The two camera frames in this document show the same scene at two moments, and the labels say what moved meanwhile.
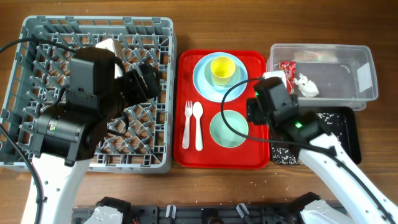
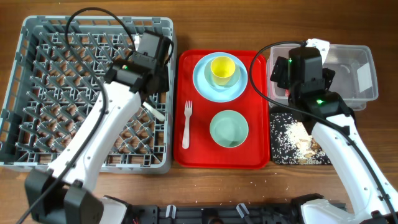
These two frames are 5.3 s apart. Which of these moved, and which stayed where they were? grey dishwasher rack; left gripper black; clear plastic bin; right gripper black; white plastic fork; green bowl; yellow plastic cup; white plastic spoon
Moved: left gripper black; white plastic spoon; right gripper black
Stayed: white plastic fork; green bowl; clear plastic bin; yellow plastic cup; grey dishwasher rack
